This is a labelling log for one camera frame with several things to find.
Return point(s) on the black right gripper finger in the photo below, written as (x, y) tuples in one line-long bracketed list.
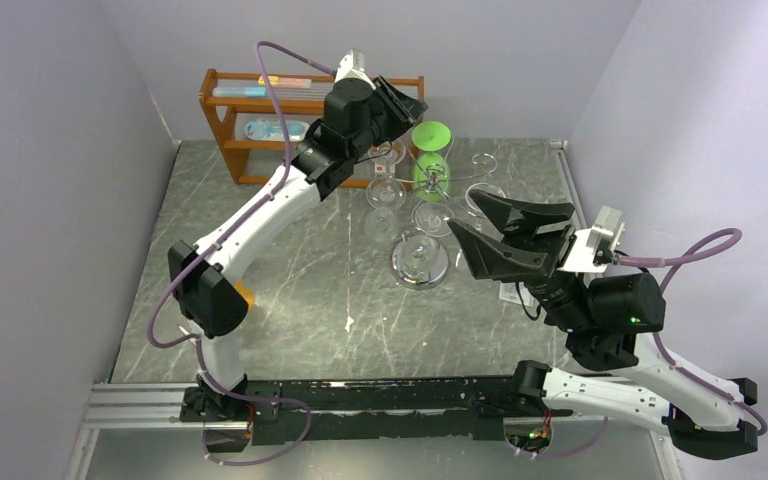
[(500, 260), (519, 220)]

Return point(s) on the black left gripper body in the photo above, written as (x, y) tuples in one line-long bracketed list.
[(391, 122)]

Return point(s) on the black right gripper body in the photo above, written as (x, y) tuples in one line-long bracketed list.
[(557, 245)]

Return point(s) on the clear stemmed wine glass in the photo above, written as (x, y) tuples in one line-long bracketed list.
[(387, 156)]

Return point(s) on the green plastic goblet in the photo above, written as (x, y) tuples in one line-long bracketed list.
[(430, 172)]

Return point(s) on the clear wide wine glass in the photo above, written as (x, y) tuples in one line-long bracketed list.
[(432, 219)]

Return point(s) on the orange plastic goblet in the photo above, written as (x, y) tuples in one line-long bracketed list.
[(246, 293)]

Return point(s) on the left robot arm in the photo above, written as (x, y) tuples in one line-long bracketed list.
[(357, 115)]

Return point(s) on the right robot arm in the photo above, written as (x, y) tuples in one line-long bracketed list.
[(611, 309)]

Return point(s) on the chrome wine glass rack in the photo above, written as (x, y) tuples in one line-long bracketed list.
[(420, 261)]

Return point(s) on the white packaged ruler card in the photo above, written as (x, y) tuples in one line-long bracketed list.
[(509, 292)]

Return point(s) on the yellow pink eraser bar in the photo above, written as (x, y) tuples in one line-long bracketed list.
[(283, 82)]

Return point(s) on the blue eraser bar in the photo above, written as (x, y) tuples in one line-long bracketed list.
[(240, 92)]

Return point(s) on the orange wooden shelf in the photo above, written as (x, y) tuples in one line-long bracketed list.
[(225, 116)]

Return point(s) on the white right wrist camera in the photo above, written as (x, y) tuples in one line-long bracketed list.
[(605, 235)]

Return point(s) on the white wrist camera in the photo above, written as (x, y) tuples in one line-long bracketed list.
[(605, 235), (352, 66)]

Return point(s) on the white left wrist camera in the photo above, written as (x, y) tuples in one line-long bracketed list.
[(352, 66)]

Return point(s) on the aluminium side rail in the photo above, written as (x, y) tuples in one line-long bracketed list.
[(579, 220)]

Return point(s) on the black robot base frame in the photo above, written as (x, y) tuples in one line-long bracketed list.
[(276, 412)]

